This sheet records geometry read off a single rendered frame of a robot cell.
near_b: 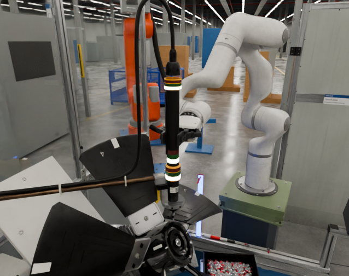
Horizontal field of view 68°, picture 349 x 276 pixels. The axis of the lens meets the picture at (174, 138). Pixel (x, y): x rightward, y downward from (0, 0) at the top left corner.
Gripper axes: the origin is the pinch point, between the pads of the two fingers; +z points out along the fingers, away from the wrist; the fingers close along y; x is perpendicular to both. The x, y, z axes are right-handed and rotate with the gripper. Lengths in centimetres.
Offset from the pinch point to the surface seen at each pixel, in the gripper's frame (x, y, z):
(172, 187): -14.5, -0.7, 1.4
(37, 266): -13.7, 12.1, 36.7
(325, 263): -59, -53, -36
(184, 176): -144, 70, -240
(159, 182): -12.3, 2.5, 3.5
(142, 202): -19.1, 7.3, 4.8
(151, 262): -29.1, 0.1, 14.9
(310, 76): 1, -55, -179
